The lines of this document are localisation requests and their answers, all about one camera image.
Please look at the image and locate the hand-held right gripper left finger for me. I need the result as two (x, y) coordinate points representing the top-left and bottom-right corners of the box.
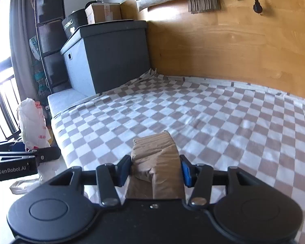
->
(42, 155), (132, 207)

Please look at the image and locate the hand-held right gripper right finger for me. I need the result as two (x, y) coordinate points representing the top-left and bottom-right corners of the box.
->
(180, 155), (269, 208)

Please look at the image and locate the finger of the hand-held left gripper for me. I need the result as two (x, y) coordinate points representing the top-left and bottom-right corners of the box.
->
(28, 146), (62, 163)
(0, 143), (25, 153)

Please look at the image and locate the brown paper bag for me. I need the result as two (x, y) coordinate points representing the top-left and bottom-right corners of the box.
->
(124, 130), (185, 200)

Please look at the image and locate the clear plastic bag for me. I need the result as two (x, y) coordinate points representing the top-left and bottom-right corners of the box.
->
(10, 176), (45, 196)

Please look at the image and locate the white plastic bag red print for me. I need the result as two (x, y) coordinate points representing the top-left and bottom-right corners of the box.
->
(17, 98), (52, 150)

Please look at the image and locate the black balcony railing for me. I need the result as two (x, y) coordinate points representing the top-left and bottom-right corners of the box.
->
(0, 79), (22, 143)

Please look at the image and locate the grey seat cushion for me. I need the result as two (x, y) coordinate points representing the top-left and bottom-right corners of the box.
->
(47, 88), (88, 119)

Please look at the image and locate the checkered bed mattress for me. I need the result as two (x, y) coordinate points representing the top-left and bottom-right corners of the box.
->
(51, 67), (305, 212)

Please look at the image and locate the teal printed plastic bag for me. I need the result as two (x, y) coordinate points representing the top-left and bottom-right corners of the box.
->
(33, 63), (50, 94)

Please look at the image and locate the white tissue pack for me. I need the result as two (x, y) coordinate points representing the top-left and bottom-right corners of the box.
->
(29, 36), (41, 61)

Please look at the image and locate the grey storage box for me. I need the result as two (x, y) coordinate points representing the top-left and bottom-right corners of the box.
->
(60, 20), (150, 96)

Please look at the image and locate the grey curtain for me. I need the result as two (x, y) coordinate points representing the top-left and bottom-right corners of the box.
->
(10, 0), (45, 102)

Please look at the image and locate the black drawer tower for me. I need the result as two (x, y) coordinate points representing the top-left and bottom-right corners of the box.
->
(34, 0), (69, 92)

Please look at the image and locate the black printed box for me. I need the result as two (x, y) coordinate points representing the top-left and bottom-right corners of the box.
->
(62, 8), (88, 39)

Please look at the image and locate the brown cardboard box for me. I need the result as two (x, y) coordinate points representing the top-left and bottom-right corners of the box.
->
(85, 2), (122, 25)

